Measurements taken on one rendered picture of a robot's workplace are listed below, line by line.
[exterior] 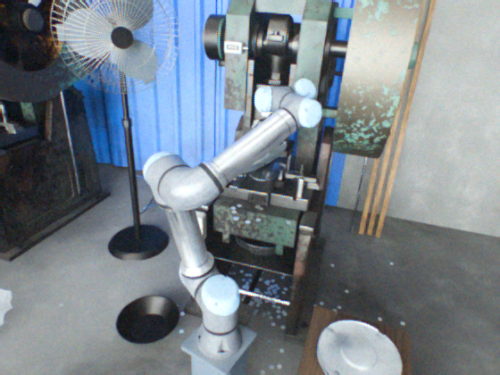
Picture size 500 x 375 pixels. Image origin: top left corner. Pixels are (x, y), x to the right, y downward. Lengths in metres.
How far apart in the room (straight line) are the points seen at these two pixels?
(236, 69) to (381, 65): 0.62
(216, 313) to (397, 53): 0.93
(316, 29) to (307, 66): 0.13
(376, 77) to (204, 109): 2.04
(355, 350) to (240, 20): 1.30
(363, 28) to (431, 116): 1.75
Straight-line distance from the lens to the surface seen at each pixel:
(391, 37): 1.18
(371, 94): 1.20
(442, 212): 3.15
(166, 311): 2.02
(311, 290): 2.16
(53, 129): 2.71
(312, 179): 1.72
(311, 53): 1.46
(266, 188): 1.51
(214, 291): 1.15
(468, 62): 2.82
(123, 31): 1.91
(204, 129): 3.08
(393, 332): 1.62
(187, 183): 0.89
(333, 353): 1.44
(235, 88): 1.55
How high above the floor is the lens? 1.47
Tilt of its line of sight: 26 degrees down
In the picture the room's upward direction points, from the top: 4 degrees clockwise
